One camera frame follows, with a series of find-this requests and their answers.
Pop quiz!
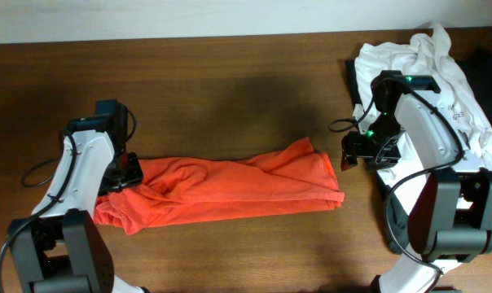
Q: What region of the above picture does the white crumpled t-shirt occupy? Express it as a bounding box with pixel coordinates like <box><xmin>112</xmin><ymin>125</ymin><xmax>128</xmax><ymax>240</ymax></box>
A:
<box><xmin>354</xmin><ymin>24</ymin><xmax>492</xmax><ymax>213</ymax></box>

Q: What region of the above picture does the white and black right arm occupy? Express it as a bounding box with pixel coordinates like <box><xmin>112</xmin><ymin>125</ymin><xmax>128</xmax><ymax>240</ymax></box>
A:
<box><xmin>341</xmin><ymin>70</ymin><xmax>492</xmax><ymax>292</ymax></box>

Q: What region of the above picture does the black garment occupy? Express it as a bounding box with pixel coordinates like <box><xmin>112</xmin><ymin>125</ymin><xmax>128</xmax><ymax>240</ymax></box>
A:
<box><xmin>458</xmin><ymin>47</ymin><xmax>492</xmax><ymax>127</ymax></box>

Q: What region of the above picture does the red printed t-shirt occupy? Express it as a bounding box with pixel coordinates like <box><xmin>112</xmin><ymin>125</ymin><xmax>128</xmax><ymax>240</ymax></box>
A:
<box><xmin>94</xmin><ymin>138</ymin><xmax>345</xmax><ymax>235</ymax></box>

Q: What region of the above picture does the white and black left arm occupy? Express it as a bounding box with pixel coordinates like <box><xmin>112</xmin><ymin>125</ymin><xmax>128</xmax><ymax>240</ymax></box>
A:
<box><xmin>0</xmin><ymin>115</ymin><xmax>146</xmax><ymax>292</ymax></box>

